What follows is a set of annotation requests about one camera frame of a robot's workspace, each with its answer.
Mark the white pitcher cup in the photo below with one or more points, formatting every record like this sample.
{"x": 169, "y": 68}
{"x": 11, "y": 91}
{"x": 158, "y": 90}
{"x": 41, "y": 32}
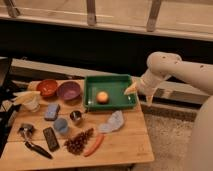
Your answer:
{"x": 29, "y": 99}

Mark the yellow-red apple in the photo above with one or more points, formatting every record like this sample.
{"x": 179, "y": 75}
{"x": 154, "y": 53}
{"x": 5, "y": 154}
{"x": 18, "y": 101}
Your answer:
{"x": 102, "y": 97}

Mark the small metal cup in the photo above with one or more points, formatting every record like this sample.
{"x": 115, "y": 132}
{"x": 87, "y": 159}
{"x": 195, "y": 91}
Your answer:
{"x": 76, "y": 117}

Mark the orange carrot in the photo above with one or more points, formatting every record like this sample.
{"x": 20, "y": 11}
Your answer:
{"x": 95, "y": 146}

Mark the blue sponge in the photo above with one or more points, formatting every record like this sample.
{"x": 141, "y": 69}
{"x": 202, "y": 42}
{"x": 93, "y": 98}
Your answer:
{"x": 52, "y": 112}

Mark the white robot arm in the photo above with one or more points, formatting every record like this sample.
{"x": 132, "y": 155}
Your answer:
{"x": 160, "y": 67}

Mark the purple bowl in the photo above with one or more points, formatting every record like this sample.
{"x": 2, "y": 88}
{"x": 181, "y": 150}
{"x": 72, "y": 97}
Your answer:
{"x": 68, "y": 90}

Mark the green plastic tray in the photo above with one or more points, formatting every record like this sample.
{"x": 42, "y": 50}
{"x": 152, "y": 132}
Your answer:
{"x": 114, "y": 86}

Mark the black-handled can opener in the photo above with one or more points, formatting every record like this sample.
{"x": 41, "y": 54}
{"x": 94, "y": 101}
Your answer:
{"x": 26, "y": 131}

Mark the brown pine cone cluster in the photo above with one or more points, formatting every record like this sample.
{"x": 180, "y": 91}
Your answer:
{"x": 77, "y": 144}

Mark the red bowl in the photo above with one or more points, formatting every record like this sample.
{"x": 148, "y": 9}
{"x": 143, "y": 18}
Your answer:
{"x": 47, "y": 87}

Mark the black remote control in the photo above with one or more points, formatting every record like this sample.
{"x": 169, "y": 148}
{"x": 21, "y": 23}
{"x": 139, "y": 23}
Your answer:
{"x": 51, "y": 139}

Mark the blue plastic cup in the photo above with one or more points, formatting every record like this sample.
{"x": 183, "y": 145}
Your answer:
{"x": 61, "y": 125}

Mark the clear plastic bag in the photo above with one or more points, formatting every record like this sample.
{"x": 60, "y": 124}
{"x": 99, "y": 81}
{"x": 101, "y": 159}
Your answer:
{"x": 114, "y": 123}

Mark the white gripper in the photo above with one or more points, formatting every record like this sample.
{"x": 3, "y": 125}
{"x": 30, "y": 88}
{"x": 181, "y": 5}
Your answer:
{"x": 147, "y": 85}

